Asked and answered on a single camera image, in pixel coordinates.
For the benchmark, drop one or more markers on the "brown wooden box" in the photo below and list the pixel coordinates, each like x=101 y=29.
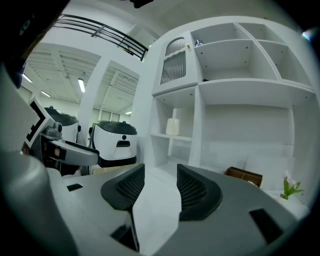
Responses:
x=240 y=173

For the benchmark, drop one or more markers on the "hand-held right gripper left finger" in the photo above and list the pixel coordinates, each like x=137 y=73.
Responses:
x=100 y=200

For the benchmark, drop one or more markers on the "white shelf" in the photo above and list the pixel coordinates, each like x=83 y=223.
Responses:
x=250 y=91

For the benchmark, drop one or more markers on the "small shiny metal object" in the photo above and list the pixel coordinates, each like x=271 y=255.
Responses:
x=198 y=42

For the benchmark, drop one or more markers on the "white canister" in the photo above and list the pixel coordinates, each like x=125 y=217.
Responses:
x=173 y=126

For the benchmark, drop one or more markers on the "fluorescent ceiling light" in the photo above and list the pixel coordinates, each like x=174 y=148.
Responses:
x=27 y=78
x=81 y=85
x=45 y=93

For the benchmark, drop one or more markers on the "ribbed glass cabinet door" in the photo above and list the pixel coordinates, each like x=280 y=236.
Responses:
x=175 y=62

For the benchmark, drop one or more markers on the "small green potted plant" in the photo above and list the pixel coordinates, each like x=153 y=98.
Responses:
x=290 y=187

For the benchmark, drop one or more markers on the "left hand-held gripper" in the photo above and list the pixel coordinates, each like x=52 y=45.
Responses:
x=41 y=125

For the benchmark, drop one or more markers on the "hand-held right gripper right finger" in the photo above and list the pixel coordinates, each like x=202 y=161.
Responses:
x=225 y=212

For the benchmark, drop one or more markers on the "black metal railing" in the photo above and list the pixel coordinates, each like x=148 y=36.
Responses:
x=107 y=33

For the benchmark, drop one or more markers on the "white black mobile robot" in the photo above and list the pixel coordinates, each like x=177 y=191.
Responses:
x=67 y=127
x=112 y=142

